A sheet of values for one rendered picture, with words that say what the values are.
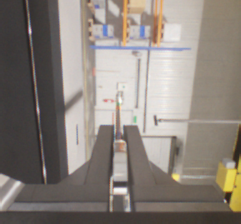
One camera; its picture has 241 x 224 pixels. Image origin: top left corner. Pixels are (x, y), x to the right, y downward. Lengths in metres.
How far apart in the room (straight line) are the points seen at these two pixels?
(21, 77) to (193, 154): 11.64
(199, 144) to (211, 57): 5.09
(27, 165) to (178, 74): 9.68
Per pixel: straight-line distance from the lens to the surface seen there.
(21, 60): 0.26
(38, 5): 0.27
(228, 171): 8.02
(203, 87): 10.52
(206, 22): 10.46
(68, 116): 0.19
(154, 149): 10.79
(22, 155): 0.31
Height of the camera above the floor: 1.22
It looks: 1 degrees up
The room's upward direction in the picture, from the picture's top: 91 degrees clockwise
